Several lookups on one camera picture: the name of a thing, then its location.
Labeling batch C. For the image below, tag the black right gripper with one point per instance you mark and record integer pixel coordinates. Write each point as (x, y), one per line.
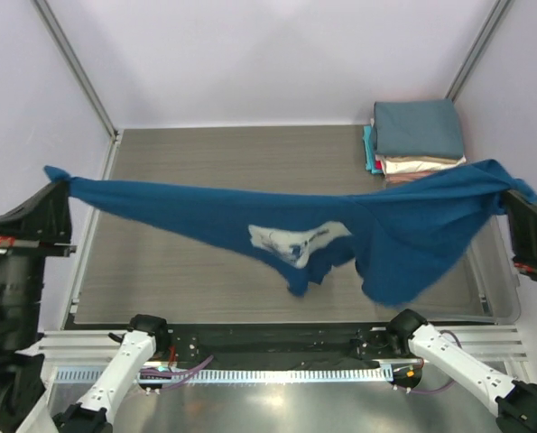
(533, 234)

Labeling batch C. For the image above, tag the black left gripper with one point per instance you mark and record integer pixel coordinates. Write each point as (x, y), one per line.
(42, 223)

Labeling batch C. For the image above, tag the clear plastic bin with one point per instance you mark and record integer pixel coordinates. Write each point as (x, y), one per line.
(495, 278)

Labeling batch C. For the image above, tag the blue printed t-shirt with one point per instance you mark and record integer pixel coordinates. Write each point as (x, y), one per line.
(401, 240)

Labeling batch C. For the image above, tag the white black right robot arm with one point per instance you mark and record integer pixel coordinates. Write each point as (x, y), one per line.
(513, 402)

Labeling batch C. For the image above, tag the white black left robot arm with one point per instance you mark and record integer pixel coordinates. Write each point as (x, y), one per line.
(96, 409)

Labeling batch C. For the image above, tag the pink folded t-shirt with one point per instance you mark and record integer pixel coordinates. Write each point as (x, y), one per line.
(399, 178)

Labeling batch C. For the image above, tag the cream folded t-shirt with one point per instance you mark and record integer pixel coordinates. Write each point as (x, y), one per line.
(412, 163)

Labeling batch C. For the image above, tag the turquoise folded t-shirt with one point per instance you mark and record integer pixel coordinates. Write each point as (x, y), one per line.
(370, 156)

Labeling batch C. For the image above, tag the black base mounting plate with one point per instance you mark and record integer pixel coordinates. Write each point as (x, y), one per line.
(281, 346)

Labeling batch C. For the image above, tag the white slotted cable duct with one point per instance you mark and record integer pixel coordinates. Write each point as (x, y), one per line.
(88, 375)

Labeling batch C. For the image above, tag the left aluminium frame post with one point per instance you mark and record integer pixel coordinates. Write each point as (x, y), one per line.
(61, 40)

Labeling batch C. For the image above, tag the aluminium frame post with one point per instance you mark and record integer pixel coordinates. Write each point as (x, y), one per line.
(479, 46)
(61, 40)

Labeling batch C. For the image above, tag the right aluminium frame post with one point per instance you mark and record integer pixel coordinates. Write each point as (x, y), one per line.
(479, 46)

